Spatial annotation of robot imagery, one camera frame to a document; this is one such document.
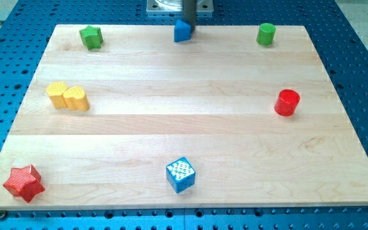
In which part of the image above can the green star block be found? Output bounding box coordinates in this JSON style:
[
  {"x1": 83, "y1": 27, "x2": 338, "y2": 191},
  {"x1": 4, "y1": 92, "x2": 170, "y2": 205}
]
[{"x1": 79, "y1": 25, "x2": 104, "y2": 50}]

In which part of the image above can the yellow heart block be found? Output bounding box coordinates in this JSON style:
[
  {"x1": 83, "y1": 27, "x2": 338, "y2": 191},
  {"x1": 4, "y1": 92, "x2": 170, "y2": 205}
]
[{"x1": 63, "y1": 86, "x2": 89, "y2": 111}]

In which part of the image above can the blue perforated table frame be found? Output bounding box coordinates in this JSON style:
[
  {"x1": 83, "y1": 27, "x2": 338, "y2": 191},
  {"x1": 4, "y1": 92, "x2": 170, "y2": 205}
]
[{"x1": 0, "y1": 1, "x2": 368, "y2": 229}]

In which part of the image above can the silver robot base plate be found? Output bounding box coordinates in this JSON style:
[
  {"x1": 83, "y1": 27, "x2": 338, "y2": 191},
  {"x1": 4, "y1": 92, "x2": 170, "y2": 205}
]
[{"x1": 146, "y1": 0, "x2": 214, "y2": 15}]

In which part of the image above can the red star block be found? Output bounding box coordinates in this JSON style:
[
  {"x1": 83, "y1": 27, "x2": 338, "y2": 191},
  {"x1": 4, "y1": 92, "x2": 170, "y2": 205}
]
[{"x1": 3, "y1": 165, "x2": 45, "y2": 203}]

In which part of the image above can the red cylinder block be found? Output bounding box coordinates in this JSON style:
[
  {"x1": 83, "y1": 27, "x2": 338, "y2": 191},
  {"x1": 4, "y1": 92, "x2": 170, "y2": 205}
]
[{"x1": 274, "y1": 89, "x2": 300, "y2": 116}]

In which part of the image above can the green cylinder block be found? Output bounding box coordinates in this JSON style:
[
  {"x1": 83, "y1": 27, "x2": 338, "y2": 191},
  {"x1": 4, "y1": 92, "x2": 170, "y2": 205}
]
[{"x1": 256, "y1": 23, "x2": 276, "y2": 45}]

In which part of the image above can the wooden board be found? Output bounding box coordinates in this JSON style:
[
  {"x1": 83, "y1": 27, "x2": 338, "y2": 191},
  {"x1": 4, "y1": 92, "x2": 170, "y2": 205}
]
[{"x1": 0, "y1": 24, "x2": 368, "y2": 210}]

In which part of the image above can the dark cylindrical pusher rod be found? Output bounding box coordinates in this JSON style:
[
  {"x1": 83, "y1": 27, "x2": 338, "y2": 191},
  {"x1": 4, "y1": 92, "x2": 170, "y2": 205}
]
[{"x1": 182, "y1": 0, "x2": 197, "y2": 31}]

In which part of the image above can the blue cube block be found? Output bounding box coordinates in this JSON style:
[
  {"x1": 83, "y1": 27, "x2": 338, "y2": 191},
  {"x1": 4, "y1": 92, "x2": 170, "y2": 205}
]
[{"x1": 165, "y1": 157, "x2": 196, "y2": 194}]

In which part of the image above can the blue triangle block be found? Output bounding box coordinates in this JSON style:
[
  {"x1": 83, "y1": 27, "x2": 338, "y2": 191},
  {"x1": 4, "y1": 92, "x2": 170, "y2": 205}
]
[{"x1": 174, "y1": 20, "x2": 192, "y2": 42}]

